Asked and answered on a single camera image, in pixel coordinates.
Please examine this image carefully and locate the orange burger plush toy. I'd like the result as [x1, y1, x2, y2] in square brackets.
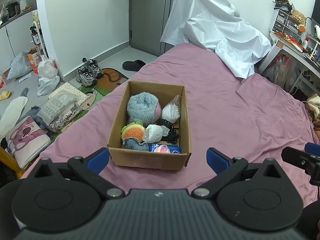
[121, 122, 145, 142]

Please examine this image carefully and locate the black lace pouch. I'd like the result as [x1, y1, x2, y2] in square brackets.
[156, 118, 180, 144]

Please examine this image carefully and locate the blue tissue packet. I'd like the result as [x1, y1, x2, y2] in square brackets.
[149, 143, 181, 154]

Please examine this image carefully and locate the clear bag of white pellets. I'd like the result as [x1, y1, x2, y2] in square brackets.
[162, 95, 181, 124]

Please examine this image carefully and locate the fluffy grey blue plush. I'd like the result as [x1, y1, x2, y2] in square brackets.
[127, 92, 162, 126]

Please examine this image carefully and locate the grey blue felt octopus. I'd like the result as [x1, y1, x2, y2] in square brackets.
[123, 137, 149, 151]

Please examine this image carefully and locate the cream blanket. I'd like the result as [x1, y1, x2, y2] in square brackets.
[306, 94, 320, 116]

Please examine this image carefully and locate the brown cardboard box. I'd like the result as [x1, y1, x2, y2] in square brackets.
[107, 81, 191, 171]

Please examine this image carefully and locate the clear packaged bedding stack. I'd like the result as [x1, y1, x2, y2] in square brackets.
[37, 82, 88, 132]

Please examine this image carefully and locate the pink cartoon cushion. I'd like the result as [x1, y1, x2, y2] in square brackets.
[5, 116, 51, 169]

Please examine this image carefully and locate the grey sneaker left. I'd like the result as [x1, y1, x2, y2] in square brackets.
[76, 66, 97, 87]

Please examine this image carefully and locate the grey sneaker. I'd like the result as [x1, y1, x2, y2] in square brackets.
[76, 66, 97, 87]
[82, 57, 104, 79]

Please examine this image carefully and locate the cartoon floor mat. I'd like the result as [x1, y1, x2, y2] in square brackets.
[51, 68, 129, 141]

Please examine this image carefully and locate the grey sneaker right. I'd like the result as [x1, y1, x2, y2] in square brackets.
[82, 57, 104, 79]

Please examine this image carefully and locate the white desk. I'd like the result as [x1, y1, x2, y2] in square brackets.
[257, 30, 319, 95]

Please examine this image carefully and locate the white plastic bag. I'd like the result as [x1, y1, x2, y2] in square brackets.
[37, 55, 60, 96]

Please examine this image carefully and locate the black slipper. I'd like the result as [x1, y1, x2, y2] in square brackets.
[122, 60, 146, 72]

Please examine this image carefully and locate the orange white cardboard box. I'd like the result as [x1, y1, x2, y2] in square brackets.
[27, 48, 42, 74]

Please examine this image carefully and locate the grey plastic bag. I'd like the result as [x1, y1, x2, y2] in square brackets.
[7, 51, 32, 80]

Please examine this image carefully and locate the small drawer organizer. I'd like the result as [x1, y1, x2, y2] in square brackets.
[270, 9, 301, 35]

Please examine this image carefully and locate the black monitor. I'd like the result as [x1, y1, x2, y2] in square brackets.
[311, 0, 320, 27]

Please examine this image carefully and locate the white sheet cover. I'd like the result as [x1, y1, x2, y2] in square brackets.
[160, 0, 271, 79]

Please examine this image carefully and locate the white cabinet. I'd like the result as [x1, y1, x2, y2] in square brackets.
[0, 8, 36, 71]

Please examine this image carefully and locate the grey door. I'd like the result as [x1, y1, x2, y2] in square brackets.
[129, 0, 173, 56]

